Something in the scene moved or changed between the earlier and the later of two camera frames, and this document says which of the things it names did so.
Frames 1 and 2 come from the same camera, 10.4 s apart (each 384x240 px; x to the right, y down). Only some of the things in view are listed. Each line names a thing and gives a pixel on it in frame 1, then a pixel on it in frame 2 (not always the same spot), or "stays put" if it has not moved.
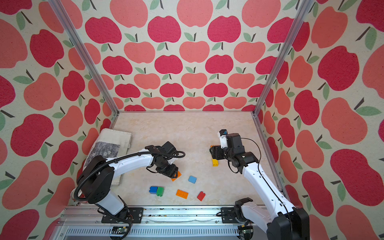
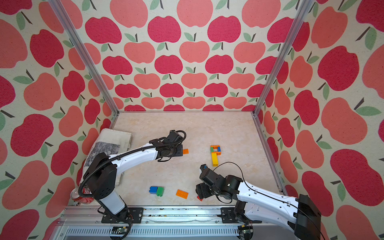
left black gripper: (172, 172) -> (180, 151)
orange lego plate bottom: (182, 194) stays put
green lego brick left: (160, 191) stays put
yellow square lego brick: (215, 162) stays put
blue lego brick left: (153, 190) stays put
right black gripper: (216, 152) -> (200, 190)
